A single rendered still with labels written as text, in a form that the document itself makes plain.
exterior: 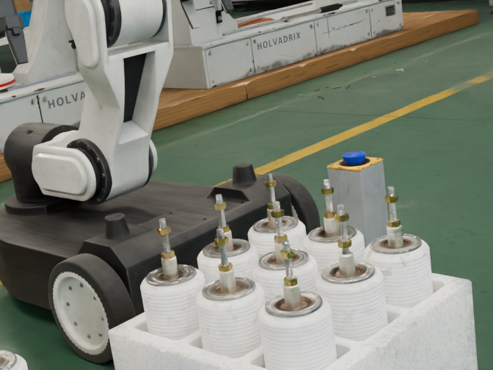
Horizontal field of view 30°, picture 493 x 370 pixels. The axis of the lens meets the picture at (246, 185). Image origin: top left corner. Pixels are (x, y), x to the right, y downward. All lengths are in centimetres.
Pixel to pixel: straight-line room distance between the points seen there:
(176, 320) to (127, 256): 36
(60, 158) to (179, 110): 181
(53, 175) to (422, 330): 96
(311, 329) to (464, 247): 93
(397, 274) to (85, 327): 65
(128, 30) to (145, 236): 39
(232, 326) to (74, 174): 76
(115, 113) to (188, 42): 216
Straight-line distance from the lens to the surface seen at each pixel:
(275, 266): 133
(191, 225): 178
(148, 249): 170
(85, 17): 177
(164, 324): 135
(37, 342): 188
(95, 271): 164
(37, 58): 360
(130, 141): 190
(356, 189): 157
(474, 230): 215
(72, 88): 349
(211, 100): 385
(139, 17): 179
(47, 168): 200
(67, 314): 177
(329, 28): 455
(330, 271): 129
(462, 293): 140
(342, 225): 126
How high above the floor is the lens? 73
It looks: 16 degrees down
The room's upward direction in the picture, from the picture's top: 8 degrees counter-clockwise
